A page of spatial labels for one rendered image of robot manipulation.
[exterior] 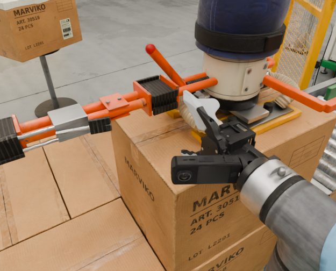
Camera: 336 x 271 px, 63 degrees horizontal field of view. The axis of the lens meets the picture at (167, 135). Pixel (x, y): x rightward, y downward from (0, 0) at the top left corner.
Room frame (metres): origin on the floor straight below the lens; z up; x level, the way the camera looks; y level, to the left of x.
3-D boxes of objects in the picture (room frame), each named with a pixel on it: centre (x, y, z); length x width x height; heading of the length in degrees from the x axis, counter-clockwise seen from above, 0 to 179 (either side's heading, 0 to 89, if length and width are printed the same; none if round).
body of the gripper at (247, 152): (0.37, -0.12, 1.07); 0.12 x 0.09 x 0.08; 32
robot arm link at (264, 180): (0.29, -0.16, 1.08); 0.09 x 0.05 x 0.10; 122
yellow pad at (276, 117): (0.65, -0.23, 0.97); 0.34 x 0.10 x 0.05; 122
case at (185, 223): (0.72, -0.17, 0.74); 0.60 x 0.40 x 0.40; 121
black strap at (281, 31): (0.73, -0.19, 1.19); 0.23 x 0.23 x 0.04
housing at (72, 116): (0.49, 0.21, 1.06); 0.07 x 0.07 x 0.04; 32
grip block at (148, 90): (0.60, 0.03, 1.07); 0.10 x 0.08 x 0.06; 32
